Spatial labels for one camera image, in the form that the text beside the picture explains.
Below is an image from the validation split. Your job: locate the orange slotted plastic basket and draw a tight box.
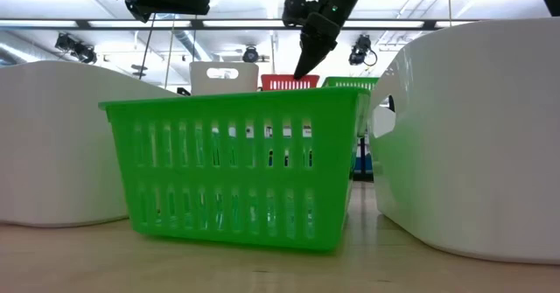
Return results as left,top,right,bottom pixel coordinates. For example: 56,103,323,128
261,73,321,92

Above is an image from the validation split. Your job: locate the thin black hanging cord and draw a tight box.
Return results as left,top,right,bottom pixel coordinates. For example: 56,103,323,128
138,12,158,80

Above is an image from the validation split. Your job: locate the dark ceiling light beam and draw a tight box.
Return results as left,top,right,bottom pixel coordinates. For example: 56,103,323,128
0,18,482,31

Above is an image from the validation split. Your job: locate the white plastic basket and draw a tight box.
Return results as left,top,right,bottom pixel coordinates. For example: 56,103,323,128
366,17,560,266
0,60,180,228
189,60,260,96

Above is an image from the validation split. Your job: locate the silver ventilation duct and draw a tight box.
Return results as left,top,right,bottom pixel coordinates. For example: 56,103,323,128
172,29,220,82

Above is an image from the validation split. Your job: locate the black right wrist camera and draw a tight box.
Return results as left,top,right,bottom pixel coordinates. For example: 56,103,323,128
282,0,319,28

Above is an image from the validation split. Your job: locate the green slotted plastic basket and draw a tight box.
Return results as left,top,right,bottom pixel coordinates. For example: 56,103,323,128
322,76,380,91
98,86,372,253

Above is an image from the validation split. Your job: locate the black ceiling spotlight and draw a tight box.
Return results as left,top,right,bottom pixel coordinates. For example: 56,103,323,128
242,45,260,64
348,33,378,66
54,32,98,65

